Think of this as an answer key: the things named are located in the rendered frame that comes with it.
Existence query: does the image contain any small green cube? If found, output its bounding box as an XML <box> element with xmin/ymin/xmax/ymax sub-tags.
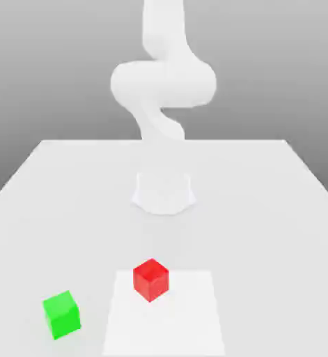
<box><xmin>42</xmin><ymin>289</ymin><xmax>82</xmax><ymax>341</ymax></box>

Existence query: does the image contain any small red cube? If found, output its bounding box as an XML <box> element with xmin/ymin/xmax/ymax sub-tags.
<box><xmin>132</xmin><ymin>257</ymin><xmax>170</xmax><ymax>303</ymax></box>

